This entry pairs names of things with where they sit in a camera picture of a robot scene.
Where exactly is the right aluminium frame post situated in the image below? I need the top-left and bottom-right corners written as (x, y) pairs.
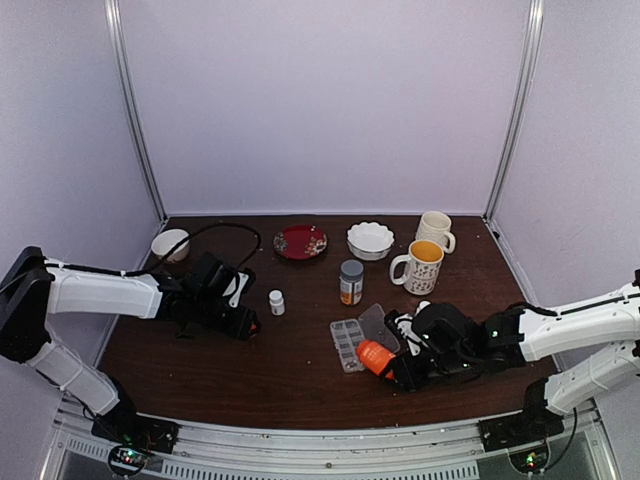
top-left (483, 0), bottom-right (545, 224)

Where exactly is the cream ribbed ceramic mug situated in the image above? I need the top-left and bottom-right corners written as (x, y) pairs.
top-left (415, 211), bottom-right (456, 254)

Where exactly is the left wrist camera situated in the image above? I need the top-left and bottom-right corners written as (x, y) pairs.
top-left (221, 267), bottom-right (256, 308)

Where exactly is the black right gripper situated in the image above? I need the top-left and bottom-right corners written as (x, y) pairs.
top-left (380, 348), bottom-right (473, 394)

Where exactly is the clear plastic pill organizer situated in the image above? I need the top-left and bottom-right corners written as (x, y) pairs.
top-left (329, 304), bottom-right (400, 374)

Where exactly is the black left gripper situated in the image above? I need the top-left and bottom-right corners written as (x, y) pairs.
top-left (192, 294), bottom-right (259, 340)

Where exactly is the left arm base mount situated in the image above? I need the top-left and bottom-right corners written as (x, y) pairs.
top-left (91, 415), bottom-right (179, 477)

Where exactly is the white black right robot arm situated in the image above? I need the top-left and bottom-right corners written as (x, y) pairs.
top-left (379, 280), bottom-right (639, 442)

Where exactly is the red floral plate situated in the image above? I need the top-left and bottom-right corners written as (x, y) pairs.
top-left (272, 225), bottom-right (328, 260)

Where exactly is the small white pill bottle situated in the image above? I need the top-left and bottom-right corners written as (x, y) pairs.
top-left (268, 290), bottom-right (286, 316)

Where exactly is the white scalloped bowl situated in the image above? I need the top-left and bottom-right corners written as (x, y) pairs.
top-left (347, 222), bottom-right (395, 262)

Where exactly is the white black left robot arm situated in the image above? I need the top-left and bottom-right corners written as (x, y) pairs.
top-left (1, 246), bottom-right (261, 444)

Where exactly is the floral mug yellow inside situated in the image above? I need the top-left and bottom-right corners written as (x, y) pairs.
top-left (389, 240), bottom-right (445, 296)

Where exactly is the aluminium frame post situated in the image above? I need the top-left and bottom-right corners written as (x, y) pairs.
top-left (104, 0), bottom-right (168, 222)
top-left (483, 0), bottom-right (545, 224)

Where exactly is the orange pill bottle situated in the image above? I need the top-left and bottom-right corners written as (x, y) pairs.
top-left (356, 339), bottom-right (395, 378)

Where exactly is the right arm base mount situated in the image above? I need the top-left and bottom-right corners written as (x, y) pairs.
top-left (478, 412), bottom-right (564, 476)

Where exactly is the front aluminium rail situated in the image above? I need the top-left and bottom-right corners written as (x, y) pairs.
top-left (49, 404), bottom-right (606, 480)

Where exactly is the left aluminium frame post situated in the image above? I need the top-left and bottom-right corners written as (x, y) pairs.
top-left (104, 0), bottom-right (168, 222)

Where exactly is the grey lid supplement bottle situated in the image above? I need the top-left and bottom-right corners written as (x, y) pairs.
top-left (339, 259), bottom-right (364, 306)

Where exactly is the white patterned rice bowl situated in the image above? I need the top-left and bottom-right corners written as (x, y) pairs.
top-left (151, 229), bottom-right (190, 264)

